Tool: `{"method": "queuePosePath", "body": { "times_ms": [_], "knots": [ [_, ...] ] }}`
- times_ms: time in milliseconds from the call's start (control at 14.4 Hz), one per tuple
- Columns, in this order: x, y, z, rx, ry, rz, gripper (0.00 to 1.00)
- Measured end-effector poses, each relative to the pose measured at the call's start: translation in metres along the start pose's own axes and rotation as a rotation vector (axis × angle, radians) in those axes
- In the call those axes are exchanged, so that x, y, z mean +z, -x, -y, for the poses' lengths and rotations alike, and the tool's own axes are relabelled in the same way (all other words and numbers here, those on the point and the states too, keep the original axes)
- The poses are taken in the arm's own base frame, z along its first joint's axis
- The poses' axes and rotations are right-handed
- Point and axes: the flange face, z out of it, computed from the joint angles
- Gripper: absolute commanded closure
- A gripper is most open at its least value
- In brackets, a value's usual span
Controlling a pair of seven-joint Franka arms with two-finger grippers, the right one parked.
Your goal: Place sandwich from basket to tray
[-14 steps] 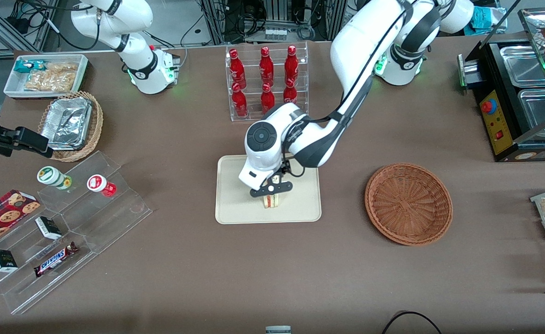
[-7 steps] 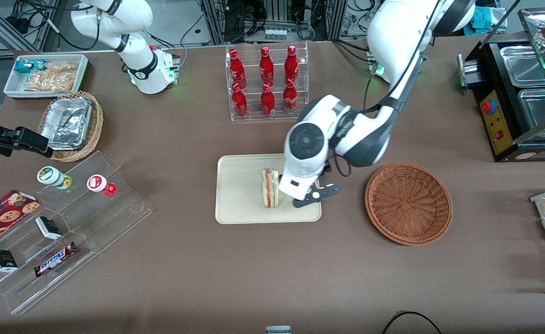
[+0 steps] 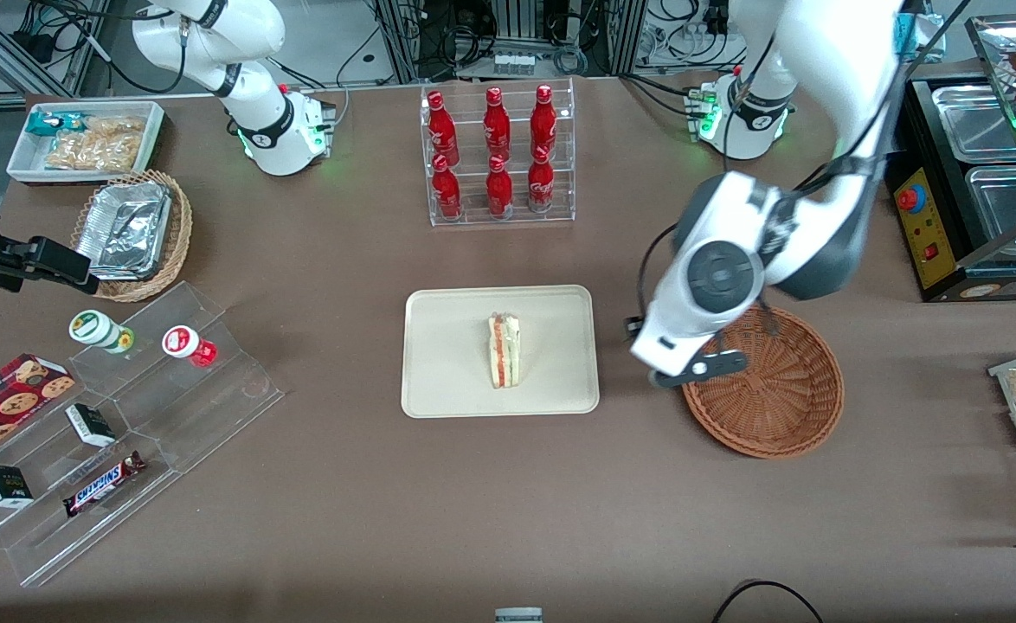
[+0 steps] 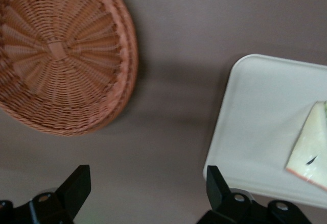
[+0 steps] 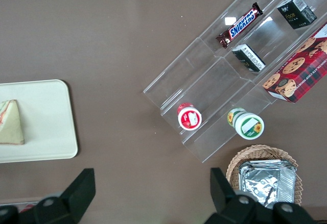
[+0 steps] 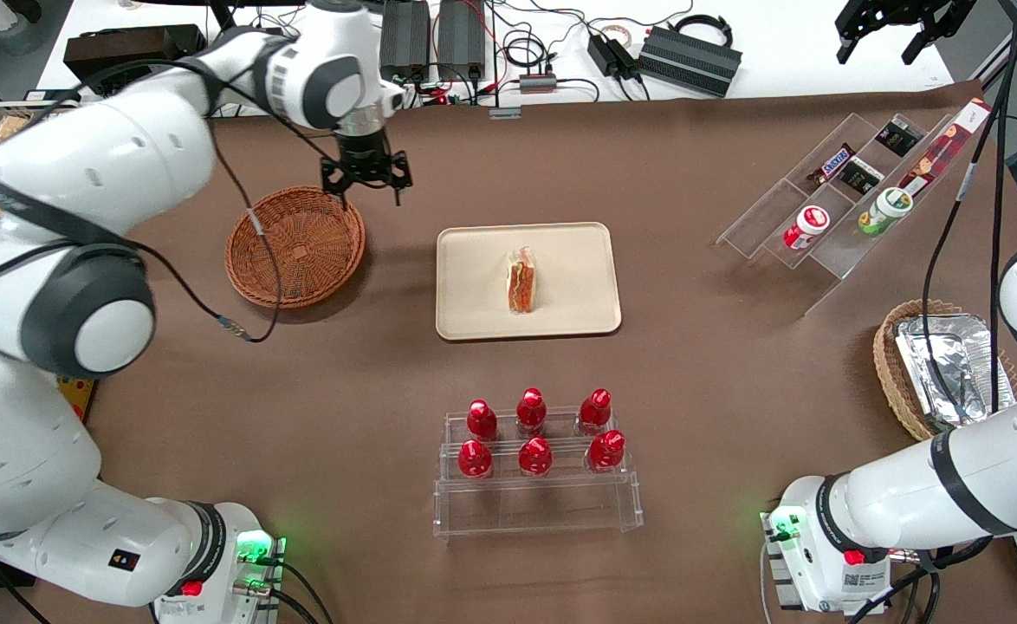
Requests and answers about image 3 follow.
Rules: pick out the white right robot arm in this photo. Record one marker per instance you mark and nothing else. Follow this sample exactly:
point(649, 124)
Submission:
point(214, 35)

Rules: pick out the triangle sandwich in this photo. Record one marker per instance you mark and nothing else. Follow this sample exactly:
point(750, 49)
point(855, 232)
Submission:
point(504, 350)

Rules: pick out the steel warmer pan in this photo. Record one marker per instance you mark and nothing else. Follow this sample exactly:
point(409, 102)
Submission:
point(975, 121)
point(1006, 212)

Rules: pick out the white plastic snack bin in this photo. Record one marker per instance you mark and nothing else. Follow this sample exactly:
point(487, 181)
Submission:
point(28, 160)

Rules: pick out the red cola bottle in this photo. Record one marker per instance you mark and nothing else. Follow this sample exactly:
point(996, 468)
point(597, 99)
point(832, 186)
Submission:
point(442, 130)
point(447, 192)
point(499, 190)
point(543, 121)
point(497, 125)
point(541, 186)

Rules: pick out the snickers chocolate bar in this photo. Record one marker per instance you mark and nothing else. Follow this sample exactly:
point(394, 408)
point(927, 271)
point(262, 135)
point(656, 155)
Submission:
point(101, 484)

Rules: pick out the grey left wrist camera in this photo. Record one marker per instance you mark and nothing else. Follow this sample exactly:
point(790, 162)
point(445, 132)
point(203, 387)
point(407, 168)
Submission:
point(707, 366)

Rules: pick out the brown wicker basket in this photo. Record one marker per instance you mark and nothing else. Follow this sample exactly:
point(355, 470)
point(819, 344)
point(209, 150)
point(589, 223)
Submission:
point(776, 398)

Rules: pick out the teal plastic bag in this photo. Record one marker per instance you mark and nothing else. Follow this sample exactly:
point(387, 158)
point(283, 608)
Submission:
point(922, 39)

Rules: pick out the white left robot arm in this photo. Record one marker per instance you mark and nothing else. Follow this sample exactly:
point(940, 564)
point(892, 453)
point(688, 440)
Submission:
point(828, 86)

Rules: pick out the black food warmer appliance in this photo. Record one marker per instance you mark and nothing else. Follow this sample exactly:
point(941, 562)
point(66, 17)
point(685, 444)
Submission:
point(928, 234)

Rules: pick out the clear bag of chips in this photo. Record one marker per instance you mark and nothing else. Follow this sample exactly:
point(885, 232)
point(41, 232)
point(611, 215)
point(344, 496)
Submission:
point(97, 149)

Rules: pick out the red cookie box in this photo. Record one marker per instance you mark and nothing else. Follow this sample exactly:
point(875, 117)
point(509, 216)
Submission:
point(6, 402)

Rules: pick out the aluminium foil tray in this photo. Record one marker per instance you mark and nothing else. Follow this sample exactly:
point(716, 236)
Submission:
point(123, 229)

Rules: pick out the beige plastic tray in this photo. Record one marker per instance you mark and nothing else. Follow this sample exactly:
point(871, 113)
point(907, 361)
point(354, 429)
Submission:
point(447, 363)

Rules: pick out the red white yogurt cup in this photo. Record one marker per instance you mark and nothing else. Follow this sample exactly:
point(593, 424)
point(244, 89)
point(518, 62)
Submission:
point(183, 343)

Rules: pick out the clear acrylic bottle rack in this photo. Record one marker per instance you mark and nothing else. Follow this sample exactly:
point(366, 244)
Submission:
point(560, 208)

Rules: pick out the light wicker basket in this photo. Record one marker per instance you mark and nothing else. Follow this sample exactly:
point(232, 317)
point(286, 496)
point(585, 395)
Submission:
point(179, 229)

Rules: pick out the clear acrylic stepped shelf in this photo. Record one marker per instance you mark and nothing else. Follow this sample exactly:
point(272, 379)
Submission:
point(205, 407)

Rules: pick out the teal snack packet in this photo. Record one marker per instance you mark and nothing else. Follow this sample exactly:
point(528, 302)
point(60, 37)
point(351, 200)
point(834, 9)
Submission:
point(54, 123)

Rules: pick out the small black carton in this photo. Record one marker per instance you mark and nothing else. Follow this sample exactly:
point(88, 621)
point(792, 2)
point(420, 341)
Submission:
point(90, 424)
point(3, 486)

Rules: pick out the green white yogurt cup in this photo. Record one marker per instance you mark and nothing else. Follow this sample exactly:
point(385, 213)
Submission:
point(97, 329)

